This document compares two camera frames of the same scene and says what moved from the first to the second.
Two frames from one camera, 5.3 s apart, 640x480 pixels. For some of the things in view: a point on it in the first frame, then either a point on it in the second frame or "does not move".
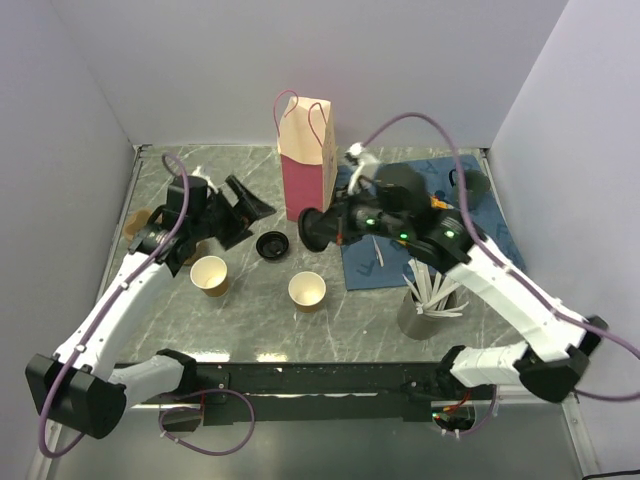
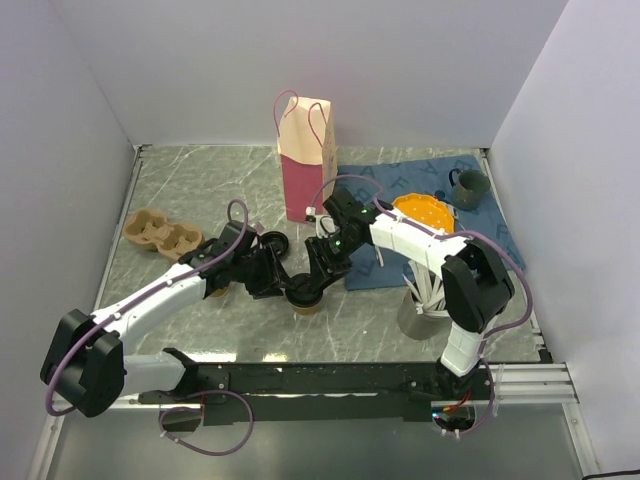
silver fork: [379, 254] does not move
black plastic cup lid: [313, 229] to [303, 290]
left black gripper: [245, 211] to [273, 275]
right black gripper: [339, 229] to [329, 272]
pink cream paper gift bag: [307, 143] does not move
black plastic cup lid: [272, 245] does not move
